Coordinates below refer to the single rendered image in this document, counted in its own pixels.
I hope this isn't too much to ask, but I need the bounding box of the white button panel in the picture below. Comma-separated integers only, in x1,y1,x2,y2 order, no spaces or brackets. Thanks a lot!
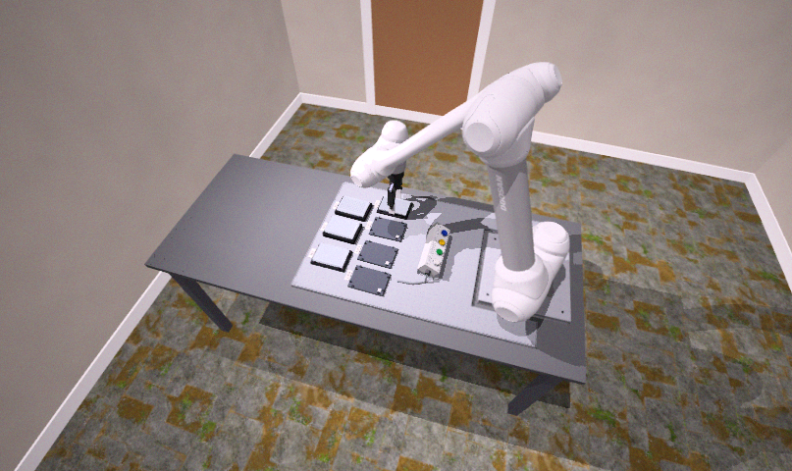
397,222,450,285

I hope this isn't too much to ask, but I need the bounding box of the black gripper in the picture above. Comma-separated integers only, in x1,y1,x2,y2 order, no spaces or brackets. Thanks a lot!
387,172,404,214

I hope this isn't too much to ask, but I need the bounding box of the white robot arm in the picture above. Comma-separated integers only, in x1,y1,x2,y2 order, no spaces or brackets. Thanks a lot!
350,62,570,323

